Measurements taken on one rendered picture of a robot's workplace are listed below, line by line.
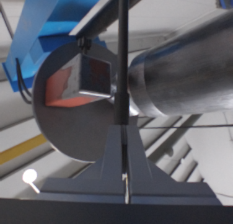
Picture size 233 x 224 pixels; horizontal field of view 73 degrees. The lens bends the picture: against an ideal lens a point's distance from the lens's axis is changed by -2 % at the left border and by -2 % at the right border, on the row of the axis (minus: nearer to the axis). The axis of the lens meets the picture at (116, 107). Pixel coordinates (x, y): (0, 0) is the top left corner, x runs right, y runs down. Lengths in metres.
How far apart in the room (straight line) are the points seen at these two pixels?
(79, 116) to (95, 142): 0.14
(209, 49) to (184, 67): 0.05
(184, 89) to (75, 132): 0.48
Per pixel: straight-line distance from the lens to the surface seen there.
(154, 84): 0.41
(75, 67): 0.45
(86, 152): 0.74
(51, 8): 0.74
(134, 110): 0.58
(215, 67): 0.35
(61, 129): 0.69
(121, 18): 0.33
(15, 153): 2.89
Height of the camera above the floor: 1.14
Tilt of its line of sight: 50 degrees up
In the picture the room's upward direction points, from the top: 101 degrees counter-clockwise
